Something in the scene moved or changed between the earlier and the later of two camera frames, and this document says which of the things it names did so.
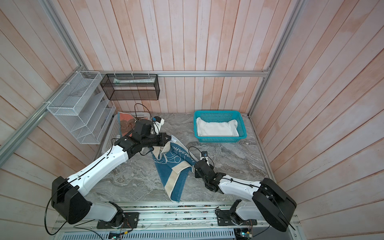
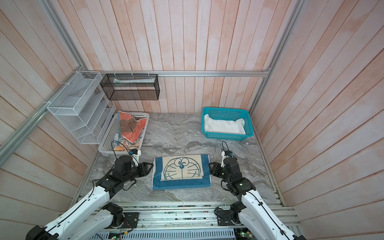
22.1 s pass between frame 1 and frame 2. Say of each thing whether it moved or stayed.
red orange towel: stayed
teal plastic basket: moved
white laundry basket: stayed
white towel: moved
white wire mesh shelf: stayed
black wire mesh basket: stayed
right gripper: moved
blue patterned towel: moved
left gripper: moved
